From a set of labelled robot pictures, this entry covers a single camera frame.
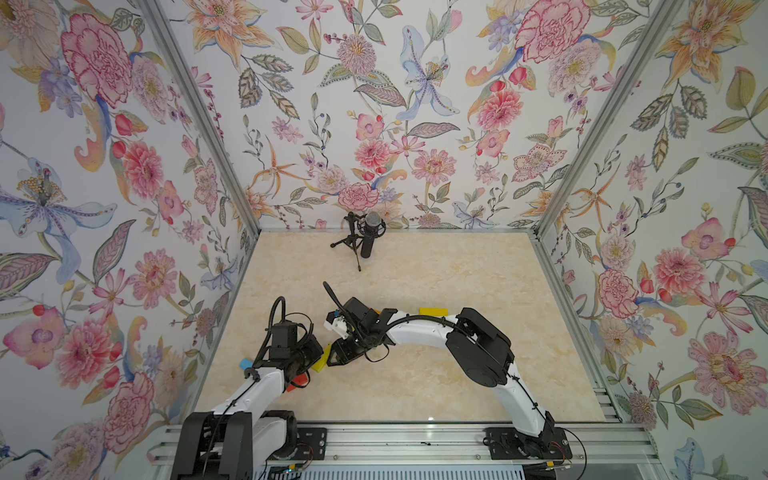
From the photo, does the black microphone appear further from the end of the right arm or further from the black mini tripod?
the end of the right arm

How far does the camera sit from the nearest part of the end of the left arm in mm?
662

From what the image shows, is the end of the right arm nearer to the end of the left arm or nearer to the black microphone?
the end of the left arm

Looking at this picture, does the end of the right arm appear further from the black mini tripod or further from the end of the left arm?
the black mini tripod

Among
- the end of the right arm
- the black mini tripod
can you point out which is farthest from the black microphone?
the end of the right arm

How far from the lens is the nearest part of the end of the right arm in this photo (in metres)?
0.70

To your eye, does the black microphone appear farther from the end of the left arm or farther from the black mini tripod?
the end of the left arm
